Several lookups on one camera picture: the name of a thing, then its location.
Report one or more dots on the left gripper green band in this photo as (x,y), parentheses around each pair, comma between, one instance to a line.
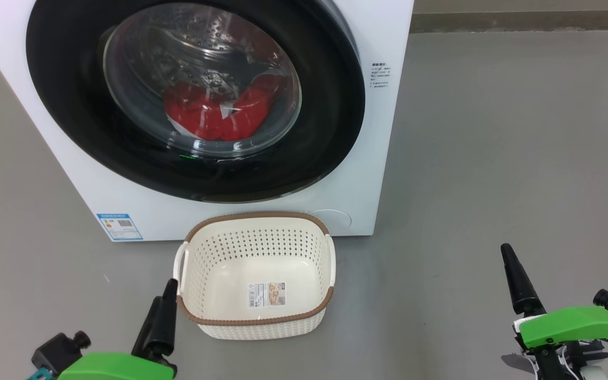
(114,368)

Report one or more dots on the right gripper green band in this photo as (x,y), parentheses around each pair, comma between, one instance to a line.
(573,324)

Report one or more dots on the black round glass washer door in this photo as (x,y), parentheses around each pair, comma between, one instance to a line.
(61,105)

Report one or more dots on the cream perforated basket brown rim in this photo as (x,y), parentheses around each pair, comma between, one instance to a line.
(219,253)

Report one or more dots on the printed instruction sticker label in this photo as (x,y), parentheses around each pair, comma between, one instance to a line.
(267,294)

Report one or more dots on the white front-load washing machine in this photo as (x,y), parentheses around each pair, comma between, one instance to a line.
(383,158)

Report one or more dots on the blue energy label sticker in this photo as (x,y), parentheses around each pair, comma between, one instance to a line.
(119,227)

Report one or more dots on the black text notice sticker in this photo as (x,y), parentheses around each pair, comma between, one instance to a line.
(380,75)

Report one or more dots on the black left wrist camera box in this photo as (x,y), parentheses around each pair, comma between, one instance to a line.
(56,353)

